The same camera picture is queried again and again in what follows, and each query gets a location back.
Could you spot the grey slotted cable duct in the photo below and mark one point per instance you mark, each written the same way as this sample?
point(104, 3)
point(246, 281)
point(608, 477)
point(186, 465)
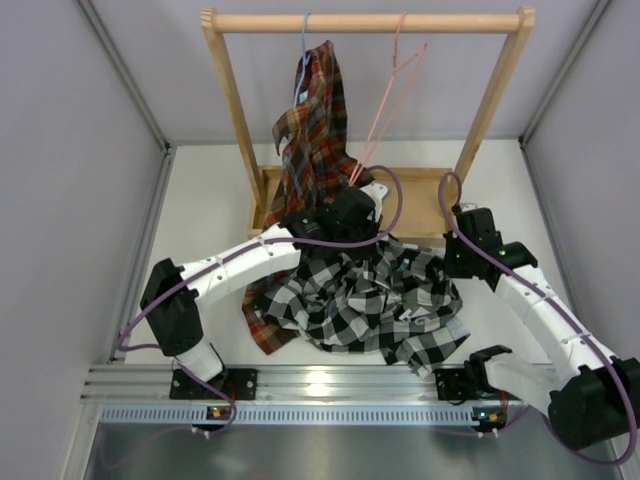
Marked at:
point(348, 415)

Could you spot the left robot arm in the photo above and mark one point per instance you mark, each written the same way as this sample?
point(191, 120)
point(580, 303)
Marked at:
point(175, 295)

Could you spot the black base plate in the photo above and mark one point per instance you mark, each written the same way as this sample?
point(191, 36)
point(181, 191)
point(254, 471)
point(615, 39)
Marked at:
point(459, 385)
point(236, 383)

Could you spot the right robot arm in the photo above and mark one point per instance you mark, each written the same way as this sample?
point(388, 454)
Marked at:
point(588, 394)

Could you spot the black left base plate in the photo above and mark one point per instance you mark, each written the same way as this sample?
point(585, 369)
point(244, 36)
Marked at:
point(236, 383)

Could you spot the black white checkered shirt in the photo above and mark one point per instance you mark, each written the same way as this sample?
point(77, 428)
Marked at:
point(398, 302)

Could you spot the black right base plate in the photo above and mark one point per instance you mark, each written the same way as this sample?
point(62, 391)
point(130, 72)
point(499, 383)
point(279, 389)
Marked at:
point(459, 385)

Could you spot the wooden clothes rack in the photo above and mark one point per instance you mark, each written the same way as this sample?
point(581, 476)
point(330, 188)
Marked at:
point(421, 219)

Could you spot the pink wire hanger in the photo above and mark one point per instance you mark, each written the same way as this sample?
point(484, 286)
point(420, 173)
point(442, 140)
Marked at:
point(384, 116)

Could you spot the blue wire hanger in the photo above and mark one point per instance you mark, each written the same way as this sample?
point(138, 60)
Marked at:
point(304, 59)

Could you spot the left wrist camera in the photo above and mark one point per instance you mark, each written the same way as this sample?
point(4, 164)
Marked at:
point(378, 193)

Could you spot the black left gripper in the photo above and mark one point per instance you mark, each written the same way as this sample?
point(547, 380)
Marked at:
point(361, 252)

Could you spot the aluminium mounting rail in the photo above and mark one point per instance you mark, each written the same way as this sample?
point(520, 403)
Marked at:
point(271, 385)

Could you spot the brown red plaid shirt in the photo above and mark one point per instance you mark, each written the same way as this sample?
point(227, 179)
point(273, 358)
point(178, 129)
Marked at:
point(311, 139)

